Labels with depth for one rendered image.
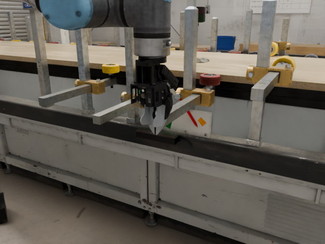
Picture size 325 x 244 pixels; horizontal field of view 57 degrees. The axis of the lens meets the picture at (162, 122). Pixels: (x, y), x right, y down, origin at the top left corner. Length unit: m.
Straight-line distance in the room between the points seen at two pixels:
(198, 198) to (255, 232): 0.31
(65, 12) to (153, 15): 0.20
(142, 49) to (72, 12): 0.18
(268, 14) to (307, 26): 7.16
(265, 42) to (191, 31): 0.25
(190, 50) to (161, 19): 0.37
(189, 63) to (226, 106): 0.31
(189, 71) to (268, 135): 0.44
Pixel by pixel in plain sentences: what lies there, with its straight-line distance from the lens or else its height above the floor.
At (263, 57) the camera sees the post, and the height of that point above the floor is 1.00.
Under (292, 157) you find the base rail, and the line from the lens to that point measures 1.04.
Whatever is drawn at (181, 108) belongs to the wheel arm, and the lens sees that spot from 0.92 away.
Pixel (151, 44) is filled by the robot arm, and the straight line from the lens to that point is 0.71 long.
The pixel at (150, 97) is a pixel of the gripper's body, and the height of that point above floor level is 0.94.
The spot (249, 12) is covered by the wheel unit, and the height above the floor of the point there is 1.15.
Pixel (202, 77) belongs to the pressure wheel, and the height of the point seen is 0.90.
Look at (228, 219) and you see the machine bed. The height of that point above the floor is 0.18.
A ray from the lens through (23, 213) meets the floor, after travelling 2.05.
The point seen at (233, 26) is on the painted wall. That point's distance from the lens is 8.51.
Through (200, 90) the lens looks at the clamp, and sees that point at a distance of 1.07.
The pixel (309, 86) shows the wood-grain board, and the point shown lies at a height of 0.89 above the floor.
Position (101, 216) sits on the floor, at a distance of 1.89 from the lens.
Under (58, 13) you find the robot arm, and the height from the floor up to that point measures 1.13.
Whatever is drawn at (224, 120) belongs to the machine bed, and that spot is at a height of 0.70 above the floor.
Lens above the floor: 1.12
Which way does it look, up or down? 20 degrees down
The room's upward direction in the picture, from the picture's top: straight up
